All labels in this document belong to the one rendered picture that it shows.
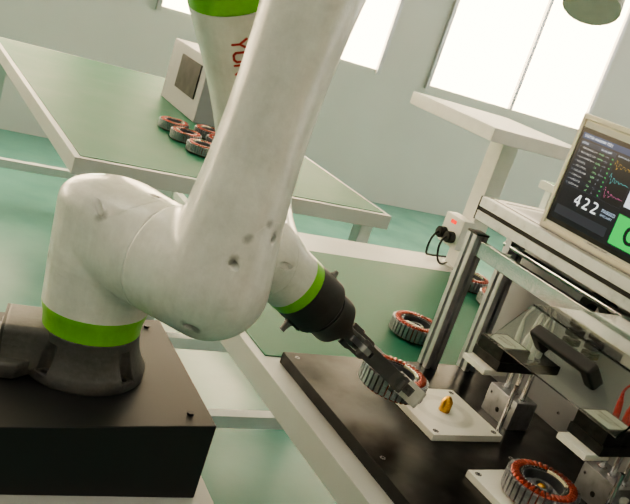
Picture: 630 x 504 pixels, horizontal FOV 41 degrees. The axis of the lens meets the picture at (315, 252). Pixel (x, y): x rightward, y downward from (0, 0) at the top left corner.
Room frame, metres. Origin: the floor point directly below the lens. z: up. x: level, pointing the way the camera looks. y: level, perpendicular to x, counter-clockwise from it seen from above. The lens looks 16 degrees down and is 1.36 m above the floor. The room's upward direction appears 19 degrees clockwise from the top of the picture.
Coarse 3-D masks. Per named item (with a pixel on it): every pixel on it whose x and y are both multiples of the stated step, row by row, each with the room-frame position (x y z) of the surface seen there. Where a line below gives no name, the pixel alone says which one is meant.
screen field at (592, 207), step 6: (576, 192) 1.44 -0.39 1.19; (576, 198) 1.44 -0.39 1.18; (582, 198) 1.43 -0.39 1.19; (588, 198) 1.42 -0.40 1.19; (576, 204) 1.43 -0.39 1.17; (582, 204) 1.42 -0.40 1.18; (588, 204) 1.41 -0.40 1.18; (594, 204) 1.40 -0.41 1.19; (600, 204) 1.39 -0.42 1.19; (582, 210) 1.42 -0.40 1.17; (588, 210) 1.41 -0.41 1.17; (594, 210) 1.40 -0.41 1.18; (594, 216) 1.39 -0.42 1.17
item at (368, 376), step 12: (396, 360) 1.31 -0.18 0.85; (360, 372) 1.26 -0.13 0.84; (372, 372) 1.23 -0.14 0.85; (408, 372) 1.29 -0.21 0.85; (420, 372) 1.29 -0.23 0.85; (372, 384) 1.22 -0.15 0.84; (384, 384) 1.22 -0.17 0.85; (420, 384) 1.24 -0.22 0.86; (384, 396) 1.21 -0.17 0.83; (396, 396) 1.22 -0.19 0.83
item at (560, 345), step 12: (540, 336) 1.03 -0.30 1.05; (552, 336) 1.02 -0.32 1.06; (540, 348) 1.04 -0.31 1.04; (552, 348) 1.01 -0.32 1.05; (564, 348) 1.00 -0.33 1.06; (564, 360) 0.99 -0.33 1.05; (576, 360) 0.98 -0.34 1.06; (588, 360) 0.97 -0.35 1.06; (588, 372) 0.96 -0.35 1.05; (588, 384) 0.97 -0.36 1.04; (600, 384) 0.97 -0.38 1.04
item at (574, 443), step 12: (576, 420) 1.18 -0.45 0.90; (588, 420) 1.17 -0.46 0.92; (564, 432) 1.18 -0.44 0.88; (576, 432) 1.18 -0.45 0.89; (588, 432) 1.16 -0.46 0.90; (600, 432) 1.15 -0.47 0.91; (564, 444) 1.16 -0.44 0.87; (576, 444) 1.15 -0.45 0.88; (588, 444) 1.15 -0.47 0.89; (600, 444) 1.14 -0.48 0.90; (612, 444) 1.15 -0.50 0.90; (624, 444) 1.16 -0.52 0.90; (588, 456) 1.13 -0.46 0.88; (600, 456) 1.13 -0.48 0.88; (612, 456) 1.15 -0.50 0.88; (624, 456) 1.16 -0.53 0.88; (612, 468) 1.22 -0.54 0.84; (624, 480) 1.19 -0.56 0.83
